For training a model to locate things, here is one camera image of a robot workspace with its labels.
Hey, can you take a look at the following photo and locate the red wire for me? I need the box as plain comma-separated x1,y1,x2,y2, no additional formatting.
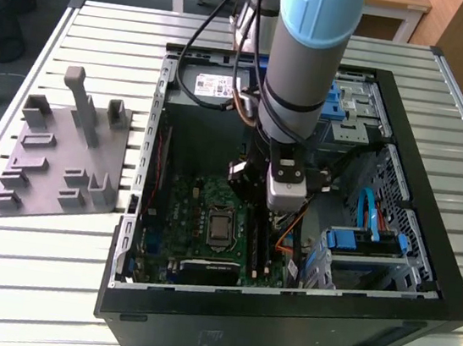
143,132,169,215

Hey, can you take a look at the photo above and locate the blue flat wire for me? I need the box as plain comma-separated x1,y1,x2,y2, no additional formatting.
352,186,386,244

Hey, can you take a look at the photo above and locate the hard disk in blue carrier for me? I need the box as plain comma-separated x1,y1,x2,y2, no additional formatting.
322,222,411,262

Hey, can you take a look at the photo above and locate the grey parts rack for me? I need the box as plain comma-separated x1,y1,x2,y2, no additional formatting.
0,57,140,235

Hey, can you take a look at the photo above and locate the black camera bracket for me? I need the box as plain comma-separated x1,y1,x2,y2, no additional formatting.
266,142,311,189

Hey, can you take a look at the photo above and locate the black PC case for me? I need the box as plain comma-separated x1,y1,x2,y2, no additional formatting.
88,35,463,346

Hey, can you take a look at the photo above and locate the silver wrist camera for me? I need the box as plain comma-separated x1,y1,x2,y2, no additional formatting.
262,173,311,216

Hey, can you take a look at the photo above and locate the black sleeved wire bundle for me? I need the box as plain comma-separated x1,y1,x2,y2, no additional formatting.
301,130,391,215

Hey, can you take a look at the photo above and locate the silver CPU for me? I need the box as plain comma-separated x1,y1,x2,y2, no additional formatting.
207,214,234,242

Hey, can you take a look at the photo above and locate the black cable with brass plug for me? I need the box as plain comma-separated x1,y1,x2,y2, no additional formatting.
170,0,273,124

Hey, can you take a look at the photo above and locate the blue drive bay latch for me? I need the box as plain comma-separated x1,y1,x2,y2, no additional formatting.
319,77,352,124

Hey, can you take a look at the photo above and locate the orange wire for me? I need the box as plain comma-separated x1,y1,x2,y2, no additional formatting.
274,212,307,255

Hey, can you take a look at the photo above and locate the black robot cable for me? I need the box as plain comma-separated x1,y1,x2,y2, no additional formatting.
218,0,357,187

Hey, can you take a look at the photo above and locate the green motherboard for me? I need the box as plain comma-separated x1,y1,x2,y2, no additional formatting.
127,165,299,303

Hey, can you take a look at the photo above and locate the CPU socket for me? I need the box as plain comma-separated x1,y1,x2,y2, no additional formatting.
201,206,240,255

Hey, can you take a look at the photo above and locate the metal disk bay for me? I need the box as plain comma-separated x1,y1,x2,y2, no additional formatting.
297,233,436,305

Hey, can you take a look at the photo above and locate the metal drive cage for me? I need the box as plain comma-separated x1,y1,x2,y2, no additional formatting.
311,72,398,177

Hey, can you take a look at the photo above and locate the grey power supply white label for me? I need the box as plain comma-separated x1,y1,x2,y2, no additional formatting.
157,60,267,181

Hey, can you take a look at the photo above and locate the black graphics card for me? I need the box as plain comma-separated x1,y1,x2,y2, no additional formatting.
176,254,243,293

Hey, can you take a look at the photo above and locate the installed RAM stick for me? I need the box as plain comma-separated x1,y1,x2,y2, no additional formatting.
260,218,277,271

